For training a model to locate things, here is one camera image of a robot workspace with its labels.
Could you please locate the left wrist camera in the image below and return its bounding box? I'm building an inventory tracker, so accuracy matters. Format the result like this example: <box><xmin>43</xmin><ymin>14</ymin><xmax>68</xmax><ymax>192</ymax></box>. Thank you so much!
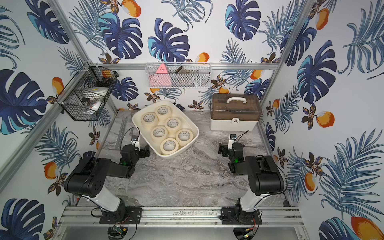
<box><xmin>131</xmin><ymin>135</ymin><xmax>140</xmax><ymax>149</ymax></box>

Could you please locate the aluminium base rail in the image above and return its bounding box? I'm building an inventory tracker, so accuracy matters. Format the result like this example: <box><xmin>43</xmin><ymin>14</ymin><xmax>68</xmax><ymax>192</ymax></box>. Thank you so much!
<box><xmin>59</xmin><ymin>207</ymin><xmax>304</xmax><ymax>228</ymax></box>

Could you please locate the pink triangular object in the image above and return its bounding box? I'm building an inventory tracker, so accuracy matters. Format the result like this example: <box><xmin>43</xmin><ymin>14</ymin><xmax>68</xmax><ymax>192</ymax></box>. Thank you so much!
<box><xmin>149</xmin><ymin>64</ymin><xmax>172</xmax><ymax>88</ymax></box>

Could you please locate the white object in basket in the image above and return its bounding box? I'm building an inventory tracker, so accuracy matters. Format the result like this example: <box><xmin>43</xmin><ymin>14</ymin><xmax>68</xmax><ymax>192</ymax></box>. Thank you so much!
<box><xmin>81</xmin><ymin>87</ymin><xmax>108</xmax><ymax>114</ymax></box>

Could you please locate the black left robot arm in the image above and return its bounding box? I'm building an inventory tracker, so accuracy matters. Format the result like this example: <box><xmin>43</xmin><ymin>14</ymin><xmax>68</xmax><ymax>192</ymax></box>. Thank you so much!
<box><xmin>64</xmin><ymin>145</ymin><xmax>150</xmax><ymax>225</ymax></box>

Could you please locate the black wire basket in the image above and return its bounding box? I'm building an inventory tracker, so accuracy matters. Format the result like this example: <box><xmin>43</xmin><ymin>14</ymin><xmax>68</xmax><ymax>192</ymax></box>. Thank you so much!
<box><xmin>57</xmin><ymin>63</ymin><xmax>119</xmax><ymax>122</ymax></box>

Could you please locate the white plastic storage tray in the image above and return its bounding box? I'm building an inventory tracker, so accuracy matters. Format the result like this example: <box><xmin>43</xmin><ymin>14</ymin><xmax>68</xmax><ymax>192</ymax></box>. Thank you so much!
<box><xmin>132</xmin><ymin>101</ymin><xmax>200</xmax><ymax>159</ymax></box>

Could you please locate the cream masking tape roll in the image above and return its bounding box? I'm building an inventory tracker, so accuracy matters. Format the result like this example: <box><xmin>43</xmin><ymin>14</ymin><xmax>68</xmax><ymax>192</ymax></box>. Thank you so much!
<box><xmin>160</xmin><ymin>138</ymin><xmax>179</xmax><ymax>156</ymax></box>
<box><xmin>155</xmin><ymin>105</ymin><xmax>172</xmax><ymax>121</ymax></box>
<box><xmin>151</xmin><ymin>126</ymin><xmax>169</xmax><ymax>143</ymax></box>
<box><xmin>165</xmin><ymin>117</ymin><xmax>182</xmax><ymax>133</ymax></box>
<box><xmin>141</xmin><ymin>112</ymin><xmax>159</xmax><ymax>129</ymax></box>
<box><xmin>176</xmin><ymin>129</ymin><xmax>194</xmax><ymax>148</ymax></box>

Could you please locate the white mesh wall basket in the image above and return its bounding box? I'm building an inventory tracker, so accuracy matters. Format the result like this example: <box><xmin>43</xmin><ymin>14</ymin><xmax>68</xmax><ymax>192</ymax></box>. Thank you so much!
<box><xmin>145</xmin><ymin>62</ymin><xmax>212</xmax><ymax>89</ymax></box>

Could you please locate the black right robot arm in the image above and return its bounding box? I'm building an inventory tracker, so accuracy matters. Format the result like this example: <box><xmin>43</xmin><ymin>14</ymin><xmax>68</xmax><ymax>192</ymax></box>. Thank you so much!
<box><xmin>218</xmin><ymin>143</ymin><xmax>285</xmax><ymax>225</ymax></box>

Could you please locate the brown lidded storage box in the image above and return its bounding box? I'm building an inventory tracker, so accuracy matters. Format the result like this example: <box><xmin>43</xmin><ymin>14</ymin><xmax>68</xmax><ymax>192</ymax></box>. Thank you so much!
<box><xmin>210</xmin><ymin>94</ymin><xmax>262</xmax><ymax>132</ymax></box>

